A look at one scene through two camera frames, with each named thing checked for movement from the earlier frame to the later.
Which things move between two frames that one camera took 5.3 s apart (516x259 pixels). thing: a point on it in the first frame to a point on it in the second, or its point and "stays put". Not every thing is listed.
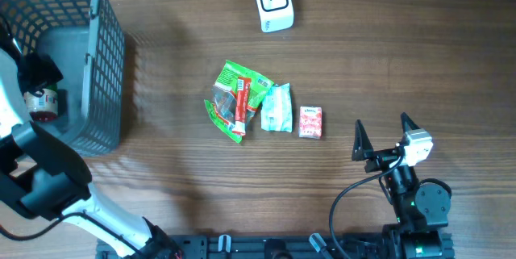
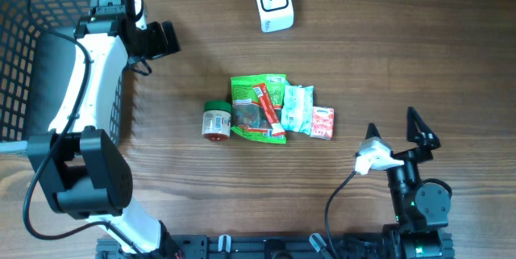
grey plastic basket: [67, 14] stays put
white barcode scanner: [274, 2] stays put
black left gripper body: [39, 75] to [160, 39]
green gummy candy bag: [222, 106] to [257, 101]
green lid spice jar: [43, 108] to [217, 119]
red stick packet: [243, 92] to [270, 109]
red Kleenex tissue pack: [310, 122] to [322, 123]
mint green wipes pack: [276, 110] to [297, 107]
